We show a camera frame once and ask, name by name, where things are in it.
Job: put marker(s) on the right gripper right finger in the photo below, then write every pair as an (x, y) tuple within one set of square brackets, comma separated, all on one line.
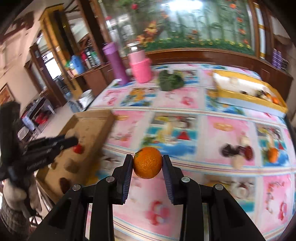
[(226, 218)]

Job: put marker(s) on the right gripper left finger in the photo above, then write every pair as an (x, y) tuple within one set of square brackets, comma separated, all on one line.
[(68, 218)]

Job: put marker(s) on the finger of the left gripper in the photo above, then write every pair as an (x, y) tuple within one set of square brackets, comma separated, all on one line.
[(48, 147)]

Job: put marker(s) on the round beige cake piece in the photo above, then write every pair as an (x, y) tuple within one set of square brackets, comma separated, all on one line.
[(71, 133)]

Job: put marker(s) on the red cherry tomato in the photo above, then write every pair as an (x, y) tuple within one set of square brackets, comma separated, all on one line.
[(78, 149)]

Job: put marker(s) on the hexagonal beige cake piece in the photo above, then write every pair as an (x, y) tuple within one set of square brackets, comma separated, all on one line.
[(237, 162)]

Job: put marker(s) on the dark purple plum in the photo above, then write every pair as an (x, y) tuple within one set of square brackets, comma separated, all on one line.
[(228, 151)]

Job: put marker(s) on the red jujube date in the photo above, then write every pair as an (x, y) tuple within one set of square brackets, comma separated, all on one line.
[(248, 153)]

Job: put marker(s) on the large orange tangerine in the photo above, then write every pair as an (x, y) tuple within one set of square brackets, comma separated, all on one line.
[(147, 162)]

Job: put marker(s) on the small tangerine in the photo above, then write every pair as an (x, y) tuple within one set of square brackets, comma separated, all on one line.
[(272, 155)]

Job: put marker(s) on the brown wrinkled date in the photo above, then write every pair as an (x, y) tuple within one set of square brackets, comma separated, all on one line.
[(71, 166)]

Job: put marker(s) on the operator left gloved hand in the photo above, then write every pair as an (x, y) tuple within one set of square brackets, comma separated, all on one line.
[(15, 196)]

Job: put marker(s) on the brown cardboard tray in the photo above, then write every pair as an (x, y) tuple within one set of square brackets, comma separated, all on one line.
[(93, 128)]

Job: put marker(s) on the grey water bottle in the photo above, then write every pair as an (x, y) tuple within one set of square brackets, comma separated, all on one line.
[(73, 106)]

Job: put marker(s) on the floral tablecloth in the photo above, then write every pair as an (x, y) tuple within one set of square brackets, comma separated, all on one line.
[(191, 127)]

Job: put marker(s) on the white plastic bucket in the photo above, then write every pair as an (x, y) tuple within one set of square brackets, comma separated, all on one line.
[(86, 98)]

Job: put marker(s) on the blue thermos jug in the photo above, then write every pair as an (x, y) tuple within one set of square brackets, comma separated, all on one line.
[(77, 63)]

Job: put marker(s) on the purple thermos bottle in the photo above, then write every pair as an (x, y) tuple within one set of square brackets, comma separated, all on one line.
[(119, 70)]

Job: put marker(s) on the yellow white box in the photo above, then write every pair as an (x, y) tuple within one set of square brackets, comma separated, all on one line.
[(244, 91)]

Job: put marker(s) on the pink bottle with knit sleeve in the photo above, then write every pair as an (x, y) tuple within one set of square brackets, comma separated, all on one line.
[(140, 64)]

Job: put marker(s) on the green leafy vegetable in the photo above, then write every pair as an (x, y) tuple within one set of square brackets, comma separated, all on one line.
[(169, 82)]

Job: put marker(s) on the purple cans pair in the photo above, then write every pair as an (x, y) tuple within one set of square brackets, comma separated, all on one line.
[(277, 59)]

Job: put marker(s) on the framed wall painting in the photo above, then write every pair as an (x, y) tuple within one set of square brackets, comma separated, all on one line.
[(6, 95)]

